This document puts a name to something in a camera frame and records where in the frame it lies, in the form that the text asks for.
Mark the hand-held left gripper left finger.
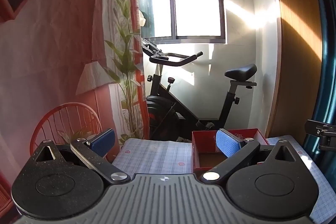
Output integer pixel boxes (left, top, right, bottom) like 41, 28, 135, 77
29, 128, 131, 185

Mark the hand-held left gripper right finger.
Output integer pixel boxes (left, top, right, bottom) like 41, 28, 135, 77
200, 128, 302, 185

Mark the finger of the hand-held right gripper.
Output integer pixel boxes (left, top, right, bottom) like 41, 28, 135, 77
305, 120, 336, 151

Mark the red cardboard box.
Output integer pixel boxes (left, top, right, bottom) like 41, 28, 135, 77
191, 128, 269, 174

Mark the blue plaid bed sheet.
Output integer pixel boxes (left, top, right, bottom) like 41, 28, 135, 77
112, 135, 336, 224

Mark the black exercise bike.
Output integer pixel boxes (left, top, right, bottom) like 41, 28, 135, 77
141, 39, 258, 142

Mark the wooden board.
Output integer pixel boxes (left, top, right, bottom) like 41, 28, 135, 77
265, 0, 324, 140

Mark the teal pole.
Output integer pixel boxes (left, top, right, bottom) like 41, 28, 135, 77
306, 0, 336, 167

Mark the printed backdrop cloth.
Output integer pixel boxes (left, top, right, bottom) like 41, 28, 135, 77
0, 0, 150, 214

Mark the white hanging cloth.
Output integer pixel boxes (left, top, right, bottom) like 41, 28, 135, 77
138, 10, 147, 28

